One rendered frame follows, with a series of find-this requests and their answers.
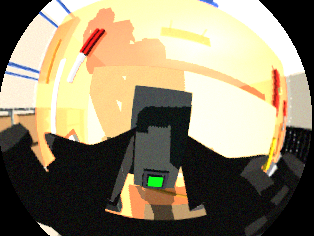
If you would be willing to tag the white flat bar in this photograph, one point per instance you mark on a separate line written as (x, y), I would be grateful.
(54, 103)

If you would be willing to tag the red rectangular block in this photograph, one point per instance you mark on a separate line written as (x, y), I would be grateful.
(277, 91)

